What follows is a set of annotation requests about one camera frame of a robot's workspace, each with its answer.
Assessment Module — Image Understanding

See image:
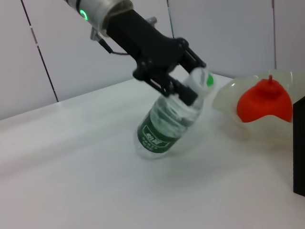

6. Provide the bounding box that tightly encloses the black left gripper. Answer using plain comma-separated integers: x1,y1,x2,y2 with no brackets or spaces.
106,8,207,105

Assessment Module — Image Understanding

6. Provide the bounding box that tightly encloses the clear green-label water bottle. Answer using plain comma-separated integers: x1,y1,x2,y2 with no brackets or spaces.
135,68,216,160

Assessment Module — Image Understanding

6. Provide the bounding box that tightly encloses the red orange fruit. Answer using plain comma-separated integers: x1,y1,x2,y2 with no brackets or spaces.
236,75,293,124

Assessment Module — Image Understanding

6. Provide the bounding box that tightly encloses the translucent wavy fruit plate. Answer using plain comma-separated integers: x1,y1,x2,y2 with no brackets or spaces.
212,69,305,141

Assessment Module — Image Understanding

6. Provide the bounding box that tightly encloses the black mesh pen holder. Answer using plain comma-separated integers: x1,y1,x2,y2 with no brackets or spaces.
292,96,305,198

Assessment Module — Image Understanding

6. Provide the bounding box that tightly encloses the left gripper cable with plug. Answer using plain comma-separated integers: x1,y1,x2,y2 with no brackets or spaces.
90,30,131,56

